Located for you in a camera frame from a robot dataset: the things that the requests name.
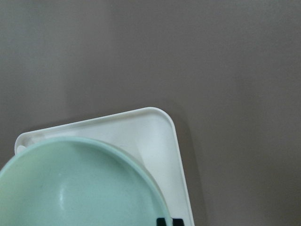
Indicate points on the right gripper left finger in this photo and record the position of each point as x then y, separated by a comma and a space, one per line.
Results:
161, 222

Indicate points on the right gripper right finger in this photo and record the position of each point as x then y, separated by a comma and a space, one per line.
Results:
178, 222

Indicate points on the green bowl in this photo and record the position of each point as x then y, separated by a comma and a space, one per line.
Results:
74, 181

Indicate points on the cream rabbit serving tray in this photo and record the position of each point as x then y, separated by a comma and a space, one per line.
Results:
148, 135

